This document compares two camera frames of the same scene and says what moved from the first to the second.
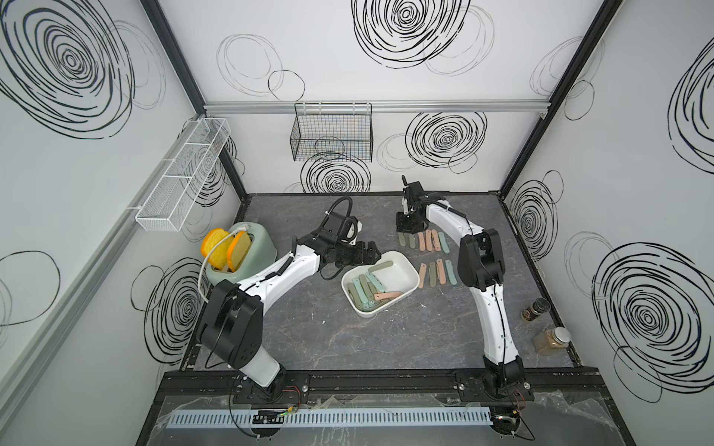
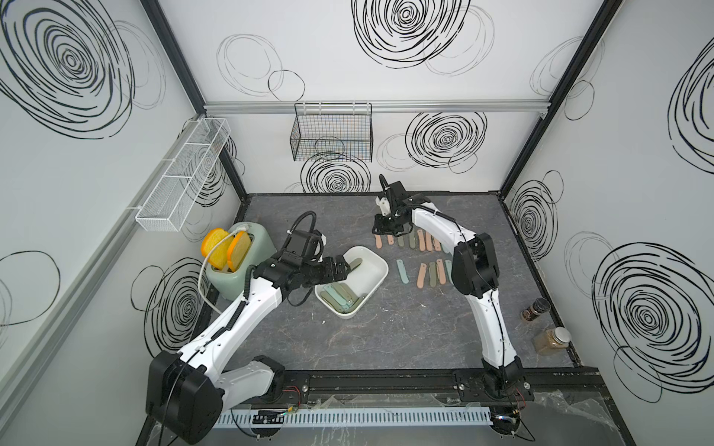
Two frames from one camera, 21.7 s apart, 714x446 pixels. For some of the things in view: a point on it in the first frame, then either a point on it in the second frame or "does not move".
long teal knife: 364,304 → 335,295
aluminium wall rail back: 384,107 does not move
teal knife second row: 451,272 does not move
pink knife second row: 441,271 does not move
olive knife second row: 432,274 does not move
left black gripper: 360,257 → 329,274
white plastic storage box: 403,276 → 346,298
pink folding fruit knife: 421,241 does not move
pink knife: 422,270 does not move
